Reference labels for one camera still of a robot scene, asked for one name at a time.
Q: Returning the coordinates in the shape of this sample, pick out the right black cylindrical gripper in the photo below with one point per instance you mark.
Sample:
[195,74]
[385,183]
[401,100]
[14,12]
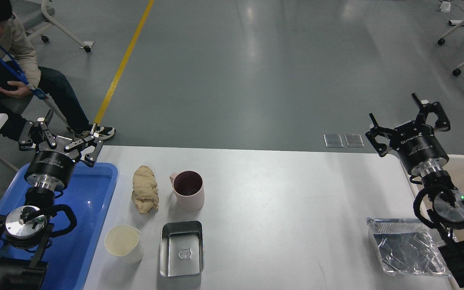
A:
[421,149]

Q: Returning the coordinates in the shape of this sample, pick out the left black cylindrical gripper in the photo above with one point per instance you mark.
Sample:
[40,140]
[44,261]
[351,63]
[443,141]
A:
[52,169]

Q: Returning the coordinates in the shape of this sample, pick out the pink plastic mug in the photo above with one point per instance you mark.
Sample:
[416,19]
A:
[189,190]

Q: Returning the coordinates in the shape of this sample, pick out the rectangular steel container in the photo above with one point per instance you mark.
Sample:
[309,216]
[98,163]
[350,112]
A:
[181,249]

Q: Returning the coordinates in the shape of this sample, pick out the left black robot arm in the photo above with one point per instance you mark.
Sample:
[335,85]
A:
[27,231]

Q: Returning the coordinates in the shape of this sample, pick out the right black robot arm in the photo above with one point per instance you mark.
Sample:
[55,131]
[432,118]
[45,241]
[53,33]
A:
[439,204]

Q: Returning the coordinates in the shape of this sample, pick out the right floor socket plate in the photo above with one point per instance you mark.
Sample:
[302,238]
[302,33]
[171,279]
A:
[354,140]

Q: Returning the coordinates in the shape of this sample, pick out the floor socket plate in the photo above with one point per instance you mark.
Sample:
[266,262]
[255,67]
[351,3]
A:
[333,140]
[354,140]

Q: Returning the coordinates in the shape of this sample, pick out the left floor socket plate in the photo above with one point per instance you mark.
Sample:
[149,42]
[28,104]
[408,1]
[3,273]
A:
[333,140]

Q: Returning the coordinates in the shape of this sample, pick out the seated person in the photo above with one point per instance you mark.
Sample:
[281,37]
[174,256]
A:
[20,74]

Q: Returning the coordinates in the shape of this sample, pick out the crumpled beige cloth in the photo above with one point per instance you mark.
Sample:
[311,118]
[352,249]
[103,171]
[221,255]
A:
[145,193]

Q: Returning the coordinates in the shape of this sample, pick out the cream white cup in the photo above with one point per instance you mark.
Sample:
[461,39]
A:
[124,241]

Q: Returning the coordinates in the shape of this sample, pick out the aluminium foil tray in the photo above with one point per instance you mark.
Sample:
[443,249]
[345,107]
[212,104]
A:
[406,246]

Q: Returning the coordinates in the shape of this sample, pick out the white floor power adapter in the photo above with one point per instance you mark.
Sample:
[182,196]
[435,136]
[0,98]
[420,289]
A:
[445,6]

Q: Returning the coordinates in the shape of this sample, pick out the grey office chair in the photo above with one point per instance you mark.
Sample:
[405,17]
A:
[37,17]

